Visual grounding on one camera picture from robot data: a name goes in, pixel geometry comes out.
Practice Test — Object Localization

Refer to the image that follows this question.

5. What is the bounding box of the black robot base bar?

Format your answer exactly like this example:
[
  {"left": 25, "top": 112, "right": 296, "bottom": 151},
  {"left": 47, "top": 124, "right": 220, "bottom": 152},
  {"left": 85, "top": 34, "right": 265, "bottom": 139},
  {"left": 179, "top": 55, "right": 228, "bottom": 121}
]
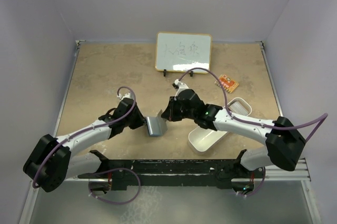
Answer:
[{"left": 79, "top": 150, "right": 265, "bottom": 191}]

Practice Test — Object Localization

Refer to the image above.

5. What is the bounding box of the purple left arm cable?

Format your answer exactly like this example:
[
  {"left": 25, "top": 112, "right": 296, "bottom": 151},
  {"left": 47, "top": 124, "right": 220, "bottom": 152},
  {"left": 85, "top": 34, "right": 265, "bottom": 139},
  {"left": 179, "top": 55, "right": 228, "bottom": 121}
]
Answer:
[{"left": 32, "top": 86, "right": 136, "bottom": 188}]

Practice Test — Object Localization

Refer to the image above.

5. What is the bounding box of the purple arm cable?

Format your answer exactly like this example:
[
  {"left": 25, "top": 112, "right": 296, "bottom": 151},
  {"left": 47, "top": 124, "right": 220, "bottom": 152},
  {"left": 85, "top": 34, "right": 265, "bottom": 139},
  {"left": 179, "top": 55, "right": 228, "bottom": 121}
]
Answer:
[
  {"left": 32, "top": 86, "right": 136, "bottom": 188},
  {"left": 175, "top": 67, "right": 329, "bottom": 140}
]

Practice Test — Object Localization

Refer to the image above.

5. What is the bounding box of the grey card holder wallet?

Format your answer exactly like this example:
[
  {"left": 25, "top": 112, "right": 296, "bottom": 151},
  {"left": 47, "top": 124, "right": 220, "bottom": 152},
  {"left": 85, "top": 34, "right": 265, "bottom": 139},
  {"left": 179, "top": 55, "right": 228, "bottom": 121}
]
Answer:
[{"left": 146, "top": 110, "right": 167, "bottom": 137}]

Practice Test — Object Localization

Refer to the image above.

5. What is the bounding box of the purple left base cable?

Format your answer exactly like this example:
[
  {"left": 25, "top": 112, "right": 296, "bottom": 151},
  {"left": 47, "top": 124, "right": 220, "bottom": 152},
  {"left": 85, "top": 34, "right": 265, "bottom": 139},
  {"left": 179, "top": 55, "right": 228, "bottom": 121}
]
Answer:
[{"left": 88, "top": 167, "right": 141, "bottom": 205}]

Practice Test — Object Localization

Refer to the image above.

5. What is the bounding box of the white box with cards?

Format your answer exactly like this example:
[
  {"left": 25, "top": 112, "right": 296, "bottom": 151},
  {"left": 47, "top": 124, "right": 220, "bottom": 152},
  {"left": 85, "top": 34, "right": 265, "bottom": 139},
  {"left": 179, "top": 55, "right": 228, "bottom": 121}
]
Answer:
[{"left": 227, "top": 97, "right": 252, "bottom": 116}]

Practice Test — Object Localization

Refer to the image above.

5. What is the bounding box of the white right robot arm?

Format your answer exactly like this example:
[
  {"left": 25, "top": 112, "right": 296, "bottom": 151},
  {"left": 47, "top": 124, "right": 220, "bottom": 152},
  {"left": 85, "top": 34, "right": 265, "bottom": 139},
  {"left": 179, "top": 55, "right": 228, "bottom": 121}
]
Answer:
[{"left": 161, "top": 89, "right": 306, "bottom": 177}]

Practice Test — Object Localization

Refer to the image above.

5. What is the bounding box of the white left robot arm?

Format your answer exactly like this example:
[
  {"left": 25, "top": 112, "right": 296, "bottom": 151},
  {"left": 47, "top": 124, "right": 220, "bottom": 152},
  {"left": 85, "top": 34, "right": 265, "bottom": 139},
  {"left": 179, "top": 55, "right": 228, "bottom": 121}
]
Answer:
[{"left": 23, "top": 97, "right": 146, "bottom": 192}]

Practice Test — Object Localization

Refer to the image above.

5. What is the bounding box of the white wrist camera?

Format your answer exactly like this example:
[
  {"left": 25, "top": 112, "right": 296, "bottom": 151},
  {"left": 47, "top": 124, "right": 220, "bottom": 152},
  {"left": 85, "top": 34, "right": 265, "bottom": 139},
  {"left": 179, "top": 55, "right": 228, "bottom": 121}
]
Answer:
[
  {"left": 172, "top": 79, "right": 189, "bottom": 96},
  {"left": 117, "top": 92, "right": 134, "bottom": 100}
]

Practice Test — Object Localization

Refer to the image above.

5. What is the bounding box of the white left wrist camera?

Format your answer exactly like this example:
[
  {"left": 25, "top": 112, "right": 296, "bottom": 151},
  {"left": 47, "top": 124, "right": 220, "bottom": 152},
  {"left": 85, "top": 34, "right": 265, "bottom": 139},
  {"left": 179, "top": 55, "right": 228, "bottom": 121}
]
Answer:
[{"left": 117, "top": 92, "right": 134, "bottom": 100}]

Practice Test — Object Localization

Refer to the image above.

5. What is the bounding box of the small whiteboard with writing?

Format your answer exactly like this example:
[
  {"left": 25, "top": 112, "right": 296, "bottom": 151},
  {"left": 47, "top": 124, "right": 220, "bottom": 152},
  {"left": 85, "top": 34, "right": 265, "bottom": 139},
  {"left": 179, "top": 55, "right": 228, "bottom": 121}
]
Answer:
[{"left": 154, "top": 32, "right": 212, "bottom": 74}]

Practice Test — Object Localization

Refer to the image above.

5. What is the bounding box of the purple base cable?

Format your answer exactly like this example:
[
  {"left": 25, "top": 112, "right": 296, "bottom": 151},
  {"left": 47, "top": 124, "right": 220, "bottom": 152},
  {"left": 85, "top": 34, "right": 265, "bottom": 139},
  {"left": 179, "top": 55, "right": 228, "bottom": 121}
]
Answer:
[
  {"left": 236, "top": 167, "right": 266, "bottom": 198},
  {"left": 88, "top": 167, "right": 141, "bottom": 205}
]

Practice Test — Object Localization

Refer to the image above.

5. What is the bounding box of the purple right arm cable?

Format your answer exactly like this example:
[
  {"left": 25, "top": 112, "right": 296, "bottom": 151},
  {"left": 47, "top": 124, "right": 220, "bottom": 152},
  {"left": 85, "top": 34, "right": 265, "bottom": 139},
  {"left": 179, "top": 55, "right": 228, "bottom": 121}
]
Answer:
[{"left": 175, "top": 67, "right": 329, "bottom": 140}]

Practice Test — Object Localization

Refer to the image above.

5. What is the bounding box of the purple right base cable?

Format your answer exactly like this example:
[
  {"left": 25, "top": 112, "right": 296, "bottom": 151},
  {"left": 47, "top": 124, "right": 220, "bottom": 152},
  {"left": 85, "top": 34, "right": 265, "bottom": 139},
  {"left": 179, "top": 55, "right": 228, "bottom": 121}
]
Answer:
[{"left": 236, "top": 167, "right": 266, "bottom": 198}]

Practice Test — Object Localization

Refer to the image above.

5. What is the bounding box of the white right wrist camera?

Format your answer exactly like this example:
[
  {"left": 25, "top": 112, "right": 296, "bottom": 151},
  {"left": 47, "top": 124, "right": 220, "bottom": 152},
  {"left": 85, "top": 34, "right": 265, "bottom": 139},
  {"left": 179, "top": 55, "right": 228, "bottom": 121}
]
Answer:
[{"left": 172, "top": 79, "right": 189, "bottom": 96}]

